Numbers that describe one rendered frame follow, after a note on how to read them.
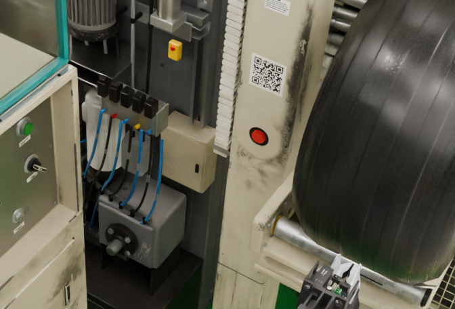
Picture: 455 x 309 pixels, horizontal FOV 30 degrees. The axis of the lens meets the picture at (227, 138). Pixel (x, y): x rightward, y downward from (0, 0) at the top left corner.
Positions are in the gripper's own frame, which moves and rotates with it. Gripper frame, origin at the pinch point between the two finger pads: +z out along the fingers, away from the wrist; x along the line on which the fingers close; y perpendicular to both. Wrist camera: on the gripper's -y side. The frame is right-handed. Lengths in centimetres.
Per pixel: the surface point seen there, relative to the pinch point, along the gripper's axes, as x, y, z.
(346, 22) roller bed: 32, 6, 70
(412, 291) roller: -8.1, -19.7, 24.8
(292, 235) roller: 18.3, -20.1, 24.6
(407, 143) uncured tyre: -0.5, 20.6, 10.7
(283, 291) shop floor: 36, -104, 92
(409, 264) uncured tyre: -7.4, -1.9, 10.5
